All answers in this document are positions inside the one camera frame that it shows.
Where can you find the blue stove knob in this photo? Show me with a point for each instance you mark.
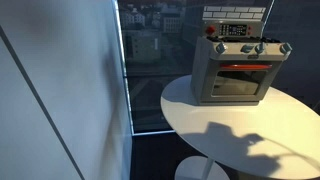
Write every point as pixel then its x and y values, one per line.
pixel 285 48
pixel 260 48
pixel 221 48
pixel 247 48

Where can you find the grey toy stove oven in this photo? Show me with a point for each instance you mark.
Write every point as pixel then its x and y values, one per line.
pixel 235 27

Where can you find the red round stove button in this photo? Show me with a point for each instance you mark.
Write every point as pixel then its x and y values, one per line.
pixel 210 30

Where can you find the white round table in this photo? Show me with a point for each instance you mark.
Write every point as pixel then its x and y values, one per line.
pixel 278 138

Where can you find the red oven door handle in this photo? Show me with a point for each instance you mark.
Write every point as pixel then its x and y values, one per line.
pixel 244 66

